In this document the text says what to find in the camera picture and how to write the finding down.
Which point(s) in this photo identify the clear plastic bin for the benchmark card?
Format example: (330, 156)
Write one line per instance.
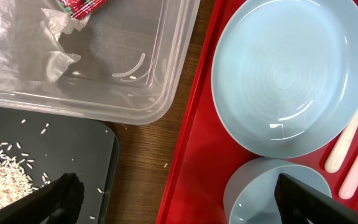
(131, 57)

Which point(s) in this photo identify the red ketchup packet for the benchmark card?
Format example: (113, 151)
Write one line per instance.
(79, 9)

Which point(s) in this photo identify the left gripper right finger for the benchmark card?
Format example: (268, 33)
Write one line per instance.
(297, 202)

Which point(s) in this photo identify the white plastic spoon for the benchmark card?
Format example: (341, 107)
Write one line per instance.
(342, 145)

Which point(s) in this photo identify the light blue plate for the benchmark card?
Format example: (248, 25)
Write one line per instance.
(284, 77)

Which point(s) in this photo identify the red serving tray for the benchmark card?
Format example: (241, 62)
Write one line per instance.
(206, 156)

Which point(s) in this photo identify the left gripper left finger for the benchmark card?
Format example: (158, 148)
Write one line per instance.
(58, 202)

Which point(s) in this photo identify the rice food scraps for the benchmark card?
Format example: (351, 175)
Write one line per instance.
(15, 184)

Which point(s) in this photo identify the black plastic tray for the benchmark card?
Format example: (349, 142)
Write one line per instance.
(49, 145)

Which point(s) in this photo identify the white napkin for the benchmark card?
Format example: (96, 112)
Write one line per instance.
(30, 52)

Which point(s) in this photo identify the light blue small bowl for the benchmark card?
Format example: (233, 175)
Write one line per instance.
(249, 193)

